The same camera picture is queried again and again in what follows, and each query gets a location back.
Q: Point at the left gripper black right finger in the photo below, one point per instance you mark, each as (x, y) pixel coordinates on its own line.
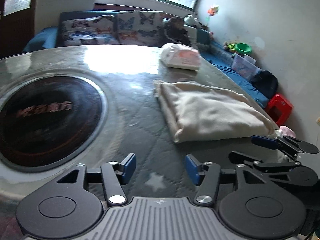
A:
(248, 203)

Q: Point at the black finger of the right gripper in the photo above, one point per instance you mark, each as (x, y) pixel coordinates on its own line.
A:
(286, 173)
(302, 146)

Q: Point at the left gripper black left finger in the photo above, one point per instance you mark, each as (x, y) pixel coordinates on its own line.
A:
(64, 207)

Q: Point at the cream long-sleeve garment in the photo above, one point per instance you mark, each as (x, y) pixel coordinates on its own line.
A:
(195, 112)

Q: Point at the white and pink socks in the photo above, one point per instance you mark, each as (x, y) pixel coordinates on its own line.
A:
(286, 132)

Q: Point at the red plastic stool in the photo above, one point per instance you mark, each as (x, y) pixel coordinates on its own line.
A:
(279, 108)

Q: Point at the black bag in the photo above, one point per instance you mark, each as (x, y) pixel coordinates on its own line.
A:
(266, 83)

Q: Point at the round black induction cooktop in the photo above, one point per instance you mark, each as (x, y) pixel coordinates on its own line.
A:
(48, 121)

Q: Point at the clear plastic storage box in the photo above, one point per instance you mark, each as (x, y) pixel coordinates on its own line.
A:
(244, 68)

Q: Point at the green plastic bowl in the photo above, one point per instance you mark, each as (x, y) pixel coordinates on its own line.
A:
(243, 48)

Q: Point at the blue sofa bench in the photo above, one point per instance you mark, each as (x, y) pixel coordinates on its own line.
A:
(51, 37)

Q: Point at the white pink tissue pack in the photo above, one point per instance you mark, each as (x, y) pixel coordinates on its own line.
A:
(180, 56)

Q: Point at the white plush toy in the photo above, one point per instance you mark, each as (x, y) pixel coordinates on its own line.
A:
(190, 20)

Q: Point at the dark brown stuffed toy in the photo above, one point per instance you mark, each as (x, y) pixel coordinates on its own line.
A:
(174, 31)

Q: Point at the butterfly pattern cushion left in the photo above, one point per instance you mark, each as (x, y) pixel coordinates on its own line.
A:
(88, 31)

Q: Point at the butterfly pattern cushion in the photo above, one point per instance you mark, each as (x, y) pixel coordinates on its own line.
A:
(141, 28)
(88, 31)

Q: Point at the butterfly pattern cushion right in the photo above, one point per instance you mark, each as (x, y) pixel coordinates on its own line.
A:
(141, 28)

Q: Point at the dark wooden door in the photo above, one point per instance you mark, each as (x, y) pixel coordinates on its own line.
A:
(17, 25)

